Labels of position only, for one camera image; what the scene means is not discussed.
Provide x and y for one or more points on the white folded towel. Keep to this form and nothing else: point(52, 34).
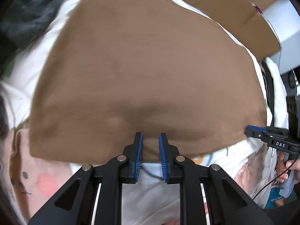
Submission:
point(280, 104)

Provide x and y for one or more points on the cream bear print bedsheet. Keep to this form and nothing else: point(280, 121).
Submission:
point(29, 182)

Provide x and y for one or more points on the brown cardboard sheet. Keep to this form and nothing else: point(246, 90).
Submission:
point(244, 21)

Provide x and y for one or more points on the teal patterned bag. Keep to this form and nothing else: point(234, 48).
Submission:
point(275, 200)

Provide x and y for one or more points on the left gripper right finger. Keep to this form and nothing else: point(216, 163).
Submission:
point(208, 195)

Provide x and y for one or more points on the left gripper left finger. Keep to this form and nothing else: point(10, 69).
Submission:
point(93, 195)

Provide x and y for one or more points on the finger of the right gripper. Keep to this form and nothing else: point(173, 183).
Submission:
point(250, 129)
point(264, 136)

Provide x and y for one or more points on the grey camouflage jacket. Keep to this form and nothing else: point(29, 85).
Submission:
point(26, 20)

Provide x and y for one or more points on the brown graphic t-shirt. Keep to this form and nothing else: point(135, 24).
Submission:
point(120, 67)

